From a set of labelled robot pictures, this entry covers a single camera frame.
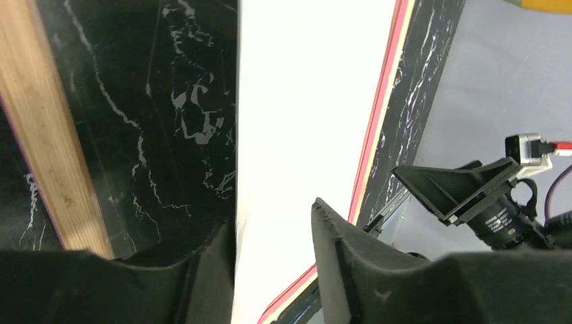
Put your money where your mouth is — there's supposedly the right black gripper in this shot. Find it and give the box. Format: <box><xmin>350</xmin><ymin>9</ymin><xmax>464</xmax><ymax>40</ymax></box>
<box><xmin>392</xmin><ymin>157</ymin><xmax>550</xmax><ymax>250</ymax></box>

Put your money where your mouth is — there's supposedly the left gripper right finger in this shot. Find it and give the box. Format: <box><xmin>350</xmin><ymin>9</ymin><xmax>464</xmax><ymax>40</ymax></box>
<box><xmin>311</xmin><ymin>198</ymin><xmax>571</xmax><ymax>323</ymax></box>

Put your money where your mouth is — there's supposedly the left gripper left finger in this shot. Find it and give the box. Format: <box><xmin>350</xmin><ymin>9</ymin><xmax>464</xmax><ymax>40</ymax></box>
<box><xmin>1</xmin><ymin>221</ymin><xmax>235</xmax><ymax>323</ymax></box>

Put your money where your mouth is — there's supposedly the pink wooden picture frame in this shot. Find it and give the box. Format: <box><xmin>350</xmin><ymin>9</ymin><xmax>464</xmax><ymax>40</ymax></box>
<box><xmin>0</xmin><ymin>0</ymin><xmax>419</xmax><ymax>324</ymax></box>

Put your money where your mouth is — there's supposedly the landscape photo print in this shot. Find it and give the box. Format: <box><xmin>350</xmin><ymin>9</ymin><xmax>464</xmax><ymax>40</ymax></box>
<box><xmin>231</xmin><ymin>1</ymin><xmax>395</xmax><ymax>323</ymax></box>

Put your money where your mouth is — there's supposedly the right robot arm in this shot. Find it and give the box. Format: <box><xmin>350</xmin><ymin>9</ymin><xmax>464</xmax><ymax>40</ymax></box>
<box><xmin>392</xmin><ymin>157</ymin><xmax>571</xmax><ymax>250</ymax></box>

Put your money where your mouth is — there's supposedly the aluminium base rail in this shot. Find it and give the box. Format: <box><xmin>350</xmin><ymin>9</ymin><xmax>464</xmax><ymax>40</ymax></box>
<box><xmin>363</xmin><ymin>188</ymin><xmax>411</xmax><ymax>246</ymax></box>

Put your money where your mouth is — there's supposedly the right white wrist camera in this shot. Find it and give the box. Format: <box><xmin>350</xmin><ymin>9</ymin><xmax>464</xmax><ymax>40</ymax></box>
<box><xmin>505</xmin><ymin>133</ymin><xmax>571</xmax><ymax>179</ymax></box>

